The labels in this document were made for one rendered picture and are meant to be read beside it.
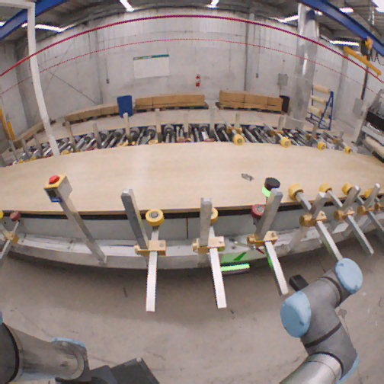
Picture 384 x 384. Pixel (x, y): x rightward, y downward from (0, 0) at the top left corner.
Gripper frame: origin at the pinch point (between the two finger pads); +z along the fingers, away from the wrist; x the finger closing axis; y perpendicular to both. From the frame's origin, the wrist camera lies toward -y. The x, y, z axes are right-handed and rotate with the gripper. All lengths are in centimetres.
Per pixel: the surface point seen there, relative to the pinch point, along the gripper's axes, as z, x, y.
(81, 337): 83, -127, 9
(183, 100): 49, -27, -618
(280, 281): -3.2, -0.5, -11.7
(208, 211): -24.6, -28.4, -32.2
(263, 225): -14.2, -5.6, -32.3
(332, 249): -13.0, 23.5, -15.5
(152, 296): -2, -50, -11
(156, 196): -7, -50, -60
